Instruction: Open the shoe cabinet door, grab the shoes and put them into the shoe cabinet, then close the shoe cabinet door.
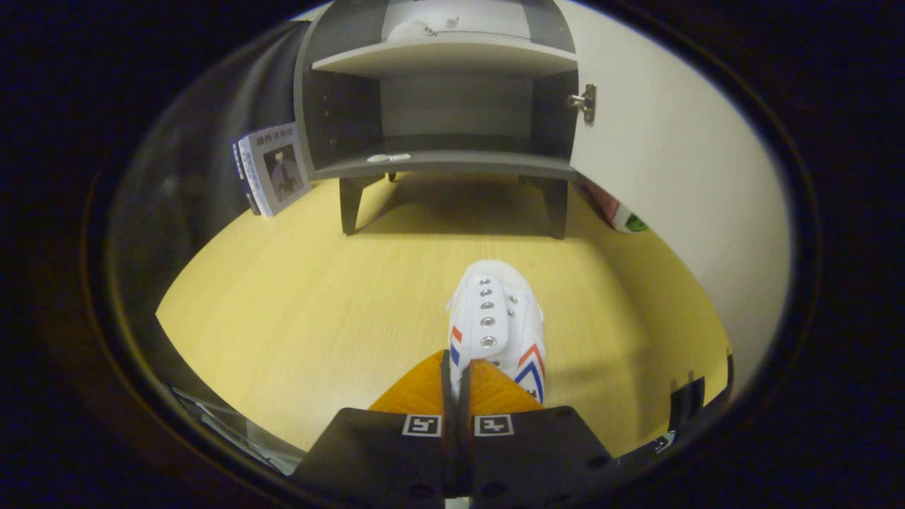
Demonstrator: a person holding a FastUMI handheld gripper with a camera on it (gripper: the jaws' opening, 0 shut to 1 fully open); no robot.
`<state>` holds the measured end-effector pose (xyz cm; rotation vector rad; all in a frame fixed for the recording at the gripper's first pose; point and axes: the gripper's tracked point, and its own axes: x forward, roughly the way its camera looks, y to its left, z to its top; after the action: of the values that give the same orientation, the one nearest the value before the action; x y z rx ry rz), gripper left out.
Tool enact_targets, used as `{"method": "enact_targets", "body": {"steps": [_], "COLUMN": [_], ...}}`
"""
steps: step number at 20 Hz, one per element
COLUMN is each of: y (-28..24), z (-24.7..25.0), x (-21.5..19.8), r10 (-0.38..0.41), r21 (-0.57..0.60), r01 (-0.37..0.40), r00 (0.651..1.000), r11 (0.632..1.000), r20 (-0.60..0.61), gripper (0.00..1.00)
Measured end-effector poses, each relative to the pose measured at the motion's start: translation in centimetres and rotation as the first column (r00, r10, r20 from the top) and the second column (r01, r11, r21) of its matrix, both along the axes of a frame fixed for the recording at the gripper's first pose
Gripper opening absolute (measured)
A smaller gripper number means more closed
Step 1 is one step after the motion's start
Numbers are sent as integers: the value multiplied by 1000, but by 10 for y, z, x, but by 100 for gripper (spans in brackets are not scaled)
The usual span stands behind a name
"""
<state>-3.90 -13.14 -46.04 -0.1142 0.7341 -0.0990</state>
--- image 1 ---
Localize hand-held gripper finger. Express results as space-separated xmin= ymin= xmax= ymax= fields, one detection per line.
xmin=291 ymin=349 xmax=457 ymax=505
xmin=457 ymin=359 xmax=616 ymax=507

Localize white shoe red blue stripes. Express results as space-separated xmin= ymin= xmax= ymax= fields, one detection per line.
xmin=445 ymin=259 xmax=547 ymax=405

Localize white shoe cabinet door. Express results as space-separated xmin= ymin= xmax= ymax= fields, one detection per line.
xmin=555 ymin=0 xmax=793 ymax=397

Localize grey shoe cabinet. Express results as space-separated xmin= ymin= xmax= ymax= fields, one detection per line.
xmin=293 ymin=0 xmax=598 ymax=241

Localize metal door hinge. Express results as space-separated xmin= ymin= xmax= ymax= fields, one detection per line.
xmin=567 ymin=83 xmax=598 ymax=127

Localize red white green container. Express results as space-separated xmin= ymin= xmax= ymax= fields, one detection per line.
xmin=585 ymin=182 xmax=649 ymax=235

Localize white book with picture cover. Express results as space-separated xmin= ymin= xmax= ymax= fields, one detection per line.
xmin=238 ymin=123 xmax=313 ymax=217

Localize blue-edged book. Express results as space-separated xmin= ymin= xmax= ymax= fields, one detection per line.
xmin=231 ymin=138 xmax=264 ymax=216

